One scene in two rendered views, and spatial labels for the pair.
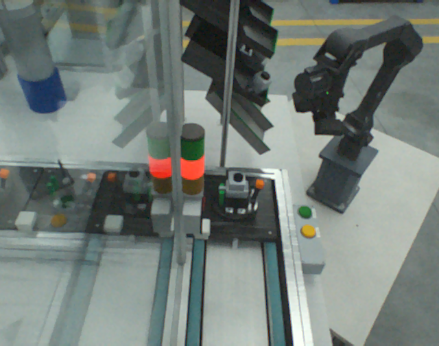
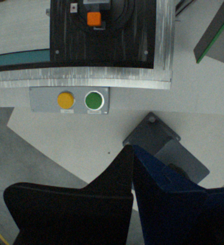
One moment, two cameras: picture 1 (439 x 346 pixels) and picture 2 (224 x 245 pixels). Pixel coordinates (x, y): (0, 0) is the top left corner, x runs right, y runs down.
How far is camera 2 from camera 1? 0.96 m
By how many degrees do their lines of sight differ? 47
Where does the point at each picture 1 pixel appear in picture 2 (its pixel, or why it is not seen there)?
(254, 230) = (59, 32)
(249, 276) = (28, 36)
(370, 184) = not seen: hidden behind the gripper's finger
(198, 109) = not seen: outside the picture
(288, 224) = (78, 78)
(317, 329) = (11, 97)
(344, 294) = (40, 124)
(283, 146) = (220, 100)
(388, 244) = (90, 170)
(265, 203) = (103, 48)
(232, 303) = (5, 24)
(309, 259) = (32, 96)
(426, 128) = not seen: outside the picture
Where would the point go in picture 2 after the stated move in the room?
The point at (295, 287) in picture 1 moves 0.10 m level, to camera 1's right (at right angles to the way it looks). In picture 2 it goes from (7, 78) to (11, 113)
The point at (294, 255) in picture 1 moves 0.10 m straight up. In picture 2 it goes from (35, 80) to (9, 84)
